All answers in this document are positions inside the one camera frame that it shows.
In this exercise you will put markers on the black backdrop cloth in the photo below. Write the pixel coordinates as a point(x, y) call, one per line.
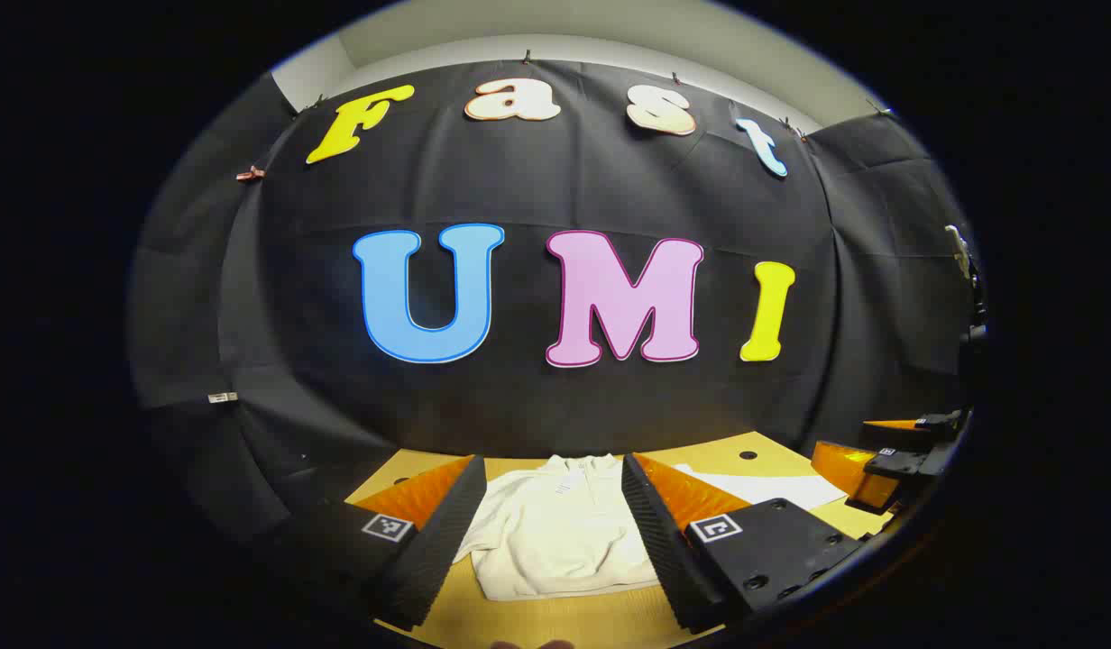
point(519, 406)

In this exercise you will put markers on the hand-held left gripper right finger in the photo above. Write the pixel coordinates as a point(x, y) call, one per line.
point(659, 550)

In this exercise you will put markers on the small white clip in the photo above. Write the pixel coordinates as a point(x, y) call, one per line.
point(222, 397)

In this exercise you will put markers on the cream white sweatshirt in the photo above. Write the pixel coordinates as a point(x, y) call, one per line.
point(555, 532)

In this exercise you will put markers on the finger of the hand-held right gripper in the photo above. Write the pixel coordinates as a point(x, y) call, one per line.
point(844, 469)
point(934, 425)

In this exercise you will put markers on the small red clip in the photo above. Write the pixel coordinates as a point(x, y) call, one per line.
point(250, 173)

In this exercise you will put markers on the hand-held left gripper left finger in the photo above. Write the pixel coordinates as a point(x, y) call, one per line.
point(443, 541)

